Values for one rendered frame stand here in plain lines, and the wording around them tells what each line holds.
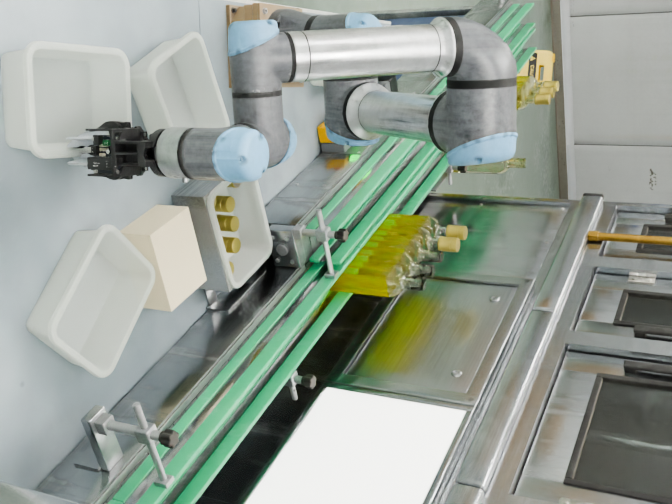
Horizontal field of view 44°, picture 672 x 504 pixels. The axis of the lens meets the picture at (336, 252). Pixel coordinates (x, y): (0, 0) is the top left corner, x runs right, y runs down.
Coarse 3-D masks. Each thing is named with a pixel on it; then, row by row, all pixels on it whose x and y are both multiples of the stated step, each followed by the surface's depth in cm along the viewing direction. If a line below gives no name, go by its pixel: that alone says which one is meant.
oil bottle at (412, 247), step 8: (368, 240) 200; (376, 240) 199; (384, 240) 199; (392, 240) 198; (400, 240) 197; (408, 240) 197; (416, 240) 197; (368, 248) 198; (376, 248) 197; (384, 248) 196; (392, 248) 195; (400, 248) 194; (408, 248) 194; (416, 248) 194; (416, 256) 194
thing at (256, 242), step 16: (224, 192) 179; (240, 192) 179; (256, 192) 178; (208, 208) 163; (240, 208) 181; (256, 208) 180; (240, 224) 184; (256, 224) 182; (240, 240) 186; (256, 240) 184; (224, 256) 168; (240, 256) 183; (256, 256) 182; (240, 272) 177
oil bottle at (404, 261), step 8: (360, 256) 195; (368, 256) 194; (376, 256) 194; (384, 256) 193; (392, 256) 192; (400, 256) 192; (408, 256) 192; (392, 264) 190; (400, 264) 189; (408, 264) 190; (408, 272) 190
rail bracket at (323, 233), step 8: (320, 216) 178; (320, 224) 179; (296, 232) 182; (304, 232) 182; (312, 232) 181; (320, 232) 179; (328, 232) 179; (336, 232) 179; (344, 232) 178; (320, 240) 180; (328, 240) 180; (344, 240) 178; (328, 248) 182; (328, 256) 183; (328, 264) 184; (328, 272) 186; (336, 272) 185
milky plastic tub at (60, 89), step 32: (32, 64) 132; (64, 64) 138; (96, 64) 143; (128, 64) 142; (32, 96) 124; (64, 96) 139; (96, 96) 144; (128, 96) 142; (32, 128) 124; (64, 128) 139
